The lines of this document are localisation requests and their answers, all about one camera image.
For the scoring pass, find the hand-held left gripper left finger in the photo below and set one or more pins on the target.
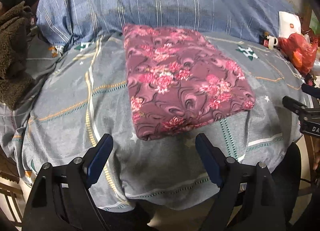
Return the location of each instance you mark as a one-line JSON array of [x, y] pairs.
[[100, 156]]

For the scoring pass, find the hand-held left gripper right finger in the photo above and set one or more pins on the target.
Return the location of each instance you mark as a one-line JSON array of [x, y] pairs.
[[208, 158]]

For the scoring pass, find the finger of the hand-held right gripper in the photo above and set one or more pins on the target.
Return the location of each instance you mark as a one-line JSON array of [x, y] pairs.
[[292, 103], [311, 89]]

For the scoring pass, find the pink floral garment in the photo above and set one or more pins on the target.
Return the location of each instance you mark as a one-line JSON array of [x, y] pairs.
[[180, 83]]

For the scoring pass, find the person's right hand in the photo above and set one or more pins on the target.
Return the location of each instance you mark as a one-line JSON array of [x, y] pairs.
[[317, 153]]

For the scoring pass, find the red plastic bag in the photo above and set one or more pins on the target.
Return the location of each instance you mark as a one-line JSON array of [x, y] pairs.
[[300, 51]]

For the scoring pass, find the grey patterned bed sheet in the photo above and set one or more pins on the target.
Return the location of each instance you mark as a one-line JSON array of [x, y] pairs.
[[75, 111]]

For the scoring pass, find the person's dark clothing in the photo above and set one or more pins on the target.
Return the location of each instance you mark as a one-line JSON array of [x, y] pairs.
[[287, 171]]

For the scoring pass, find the white mug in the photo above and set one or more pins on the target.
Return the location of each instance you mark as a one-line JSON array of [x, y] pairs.
[[272, 42]]

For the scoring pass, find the white paper bag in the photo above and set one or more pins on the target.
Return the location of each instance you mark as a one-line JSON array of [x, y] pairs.
[[290, 24]]

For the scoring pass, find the dark bottle with red label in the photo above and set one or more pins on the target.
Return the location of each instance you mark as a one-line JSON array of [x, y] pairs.
[[263, 40]]

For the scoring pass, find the wooden chair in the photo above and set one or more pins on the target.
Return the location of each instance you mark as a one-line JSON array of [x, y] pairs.
[[10, 191]]

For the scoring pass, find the brown fleece blanket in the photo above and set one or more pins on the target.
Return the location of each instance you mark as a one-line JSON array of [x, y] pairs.
[[12, 58]]

